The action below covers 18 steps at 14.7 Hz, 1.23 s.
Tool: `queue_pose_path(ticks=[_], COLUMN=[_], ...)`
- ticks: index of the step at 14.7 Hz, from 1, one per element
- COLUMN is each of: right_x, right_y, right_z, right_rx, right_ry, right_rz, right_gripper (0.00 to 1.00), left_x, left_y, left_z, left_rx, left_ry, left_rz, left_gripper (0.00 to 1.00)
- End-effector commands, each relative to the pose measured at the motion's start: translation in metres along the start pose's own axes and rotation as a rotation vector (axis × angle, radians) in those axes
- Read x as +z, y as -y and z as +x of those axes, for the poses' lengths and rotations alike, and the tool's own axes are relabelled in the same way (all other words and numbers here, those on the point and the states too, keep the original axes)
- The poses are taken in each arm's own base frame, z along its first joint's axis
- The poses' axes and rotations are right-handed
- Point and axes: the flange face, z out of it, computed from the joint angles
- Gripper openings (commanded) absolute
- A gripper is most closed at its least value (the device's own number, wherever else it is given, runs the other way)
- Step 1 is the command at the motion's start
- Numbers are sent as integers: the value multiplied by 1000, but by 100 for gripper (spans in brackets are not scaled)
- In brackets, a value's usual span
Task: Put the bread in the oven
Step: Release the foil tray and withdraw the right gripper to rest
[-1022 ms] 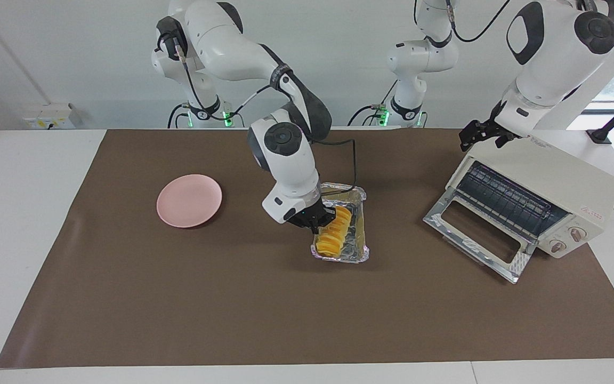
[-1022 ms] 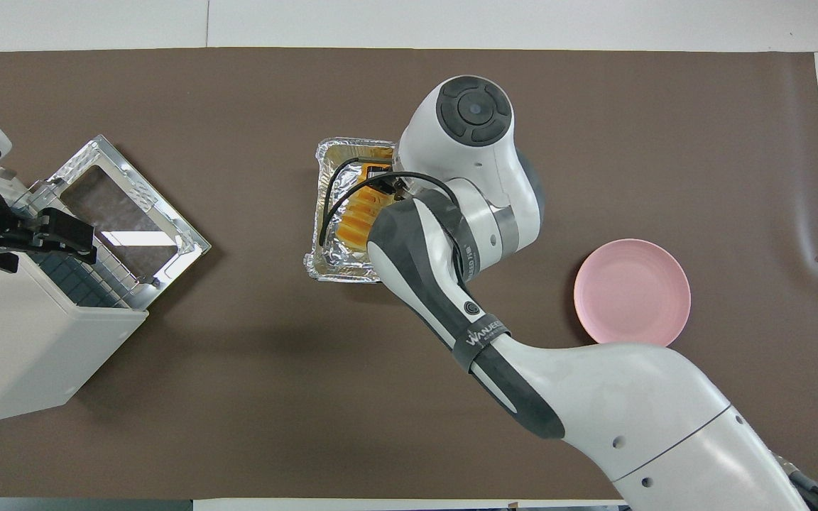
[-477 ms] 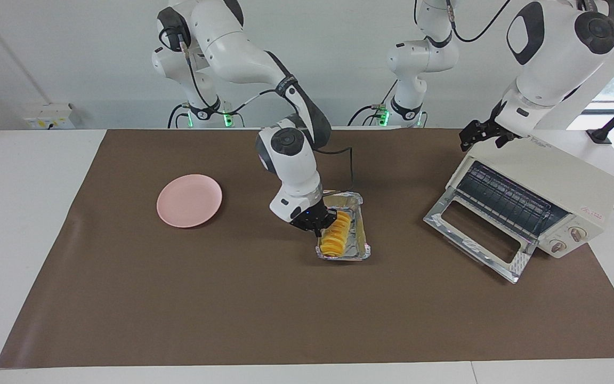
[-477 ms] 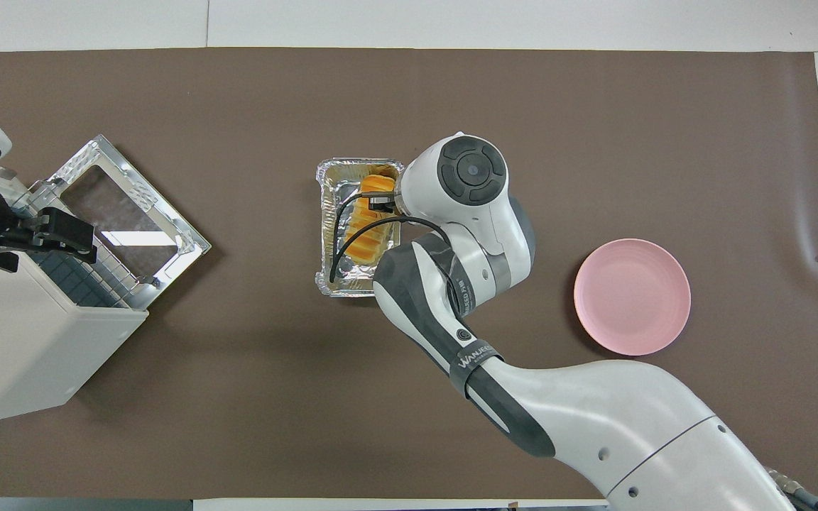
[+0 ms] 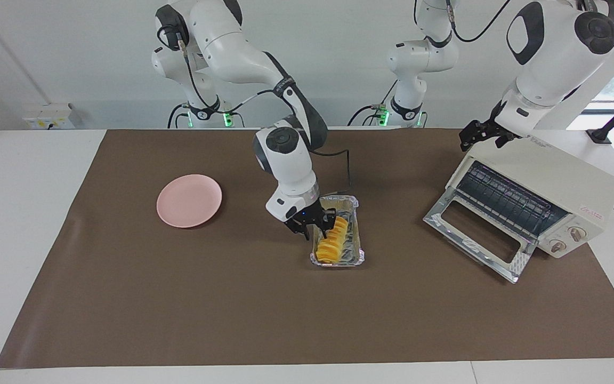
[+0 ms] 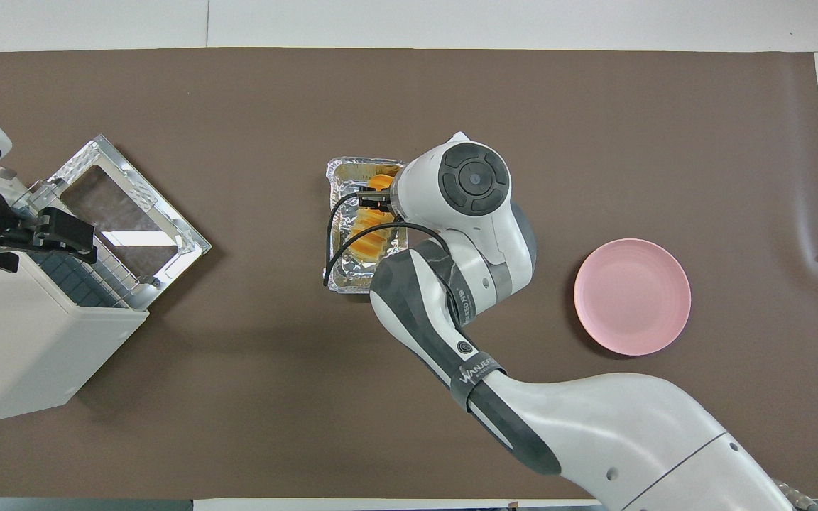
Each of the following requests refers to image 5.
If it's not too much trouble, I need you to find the cream toaster oven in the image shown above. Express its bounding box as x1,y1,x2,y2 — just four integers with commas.
423,136,614,284

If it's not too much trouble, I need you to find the sliced yellow bread loaf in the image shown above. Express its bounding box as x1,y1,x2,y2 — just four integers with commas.
316,215,349,263

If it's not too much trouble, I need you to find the black right base cable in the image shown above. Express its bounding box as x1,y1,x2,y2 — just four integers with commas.
167,103,191,129

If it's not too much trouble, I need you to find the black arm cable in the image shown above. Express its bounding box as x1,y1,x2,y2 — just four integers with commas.
445,0,513,44
178,32,352,196

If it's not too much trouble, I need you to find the black base cable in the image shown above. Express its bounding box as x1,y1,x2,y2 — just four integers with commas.
167,103,191,129
346,80,399,127

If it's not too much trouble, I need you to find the pink round plate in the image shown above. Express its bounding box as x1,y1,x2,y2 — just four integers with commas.
156,174,223,229

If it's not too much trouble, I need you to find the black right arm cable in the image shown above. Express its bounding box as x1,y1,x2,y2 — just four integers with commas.
178,32,352,196

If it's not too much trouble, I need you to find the white wall outlet box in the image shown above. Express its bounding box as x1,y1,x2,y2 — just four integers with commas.
22,103,76,130

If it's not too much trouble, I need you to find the aluminium foil tray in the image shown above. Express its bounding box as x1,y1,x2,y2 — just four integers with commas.
310,195,366,268

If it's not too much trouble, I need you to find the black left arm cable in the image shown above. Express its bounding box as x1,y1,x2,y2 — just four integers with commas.
445,0,513,44

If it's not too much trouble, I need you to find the brown table mat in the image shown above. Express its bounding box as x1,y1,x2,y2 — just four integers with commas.
0,128,614,370

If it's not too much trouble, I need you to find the black left base cable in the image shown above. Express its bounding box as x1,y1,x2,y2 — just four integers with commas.
346,80,399,127

